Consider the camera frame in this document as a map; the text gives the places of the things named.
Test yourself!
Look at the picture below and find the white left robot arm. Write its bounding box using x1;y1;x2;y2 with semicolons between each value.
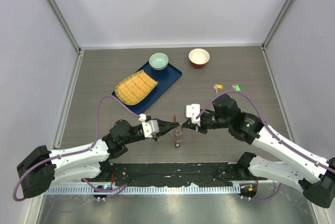
13;119;179;201

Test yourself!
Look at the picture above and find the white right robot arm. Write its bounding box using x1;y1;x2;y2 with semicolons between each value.
182;92;334;208

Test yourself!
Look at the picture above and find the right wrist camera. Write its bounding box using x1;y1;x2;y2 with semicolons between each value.
185;104;200;126

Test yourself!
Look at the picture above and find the woven bamboo plate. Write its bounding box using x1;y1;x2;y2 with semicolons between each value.
114;70;159;106

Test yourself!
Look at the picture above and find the key with green tag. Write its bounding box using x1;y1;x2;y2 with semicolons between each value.
232;84;241;92

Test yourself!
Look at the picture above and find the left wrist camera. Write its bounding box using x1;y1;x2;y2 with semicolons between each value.
139;114;159;138

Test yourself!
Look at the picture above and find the red bowl white inside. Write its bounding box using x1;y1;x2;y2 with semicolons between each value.
188;48;210;68

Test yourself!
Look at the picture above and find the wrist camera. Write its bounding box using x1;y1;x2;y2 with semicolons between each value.
185;104;200;126
139;114;159;138

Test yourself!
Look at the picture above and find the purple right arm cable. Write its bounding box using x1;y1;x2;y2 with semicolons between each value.
196;91;335;201

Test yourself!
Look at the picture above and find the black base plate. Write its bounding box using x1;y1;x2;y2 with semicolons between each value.
109;161;269;187

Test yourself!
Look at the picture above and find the key with yellow tag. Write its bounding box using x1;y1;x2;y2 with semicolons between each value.
213;84;224;94

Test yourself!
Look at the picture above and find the white slotted cable duct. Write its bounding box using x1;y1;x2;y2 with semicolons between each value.
45;184;240;195

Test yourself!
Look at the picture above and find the keyring bunch with tags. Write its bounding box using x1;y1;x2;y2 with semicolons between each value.
170;124;183;148

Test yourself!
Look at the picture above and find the light green bowl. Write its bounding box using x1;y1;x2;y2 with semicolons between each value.
149;52;169;70

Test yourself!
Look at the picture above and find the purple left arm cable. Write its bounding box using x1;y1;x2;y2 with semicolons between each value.
12;94;143;203

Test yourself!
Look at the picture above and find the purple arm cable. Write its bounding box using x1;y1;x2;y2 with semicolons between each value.
196;91;335;201
12;94;143;203

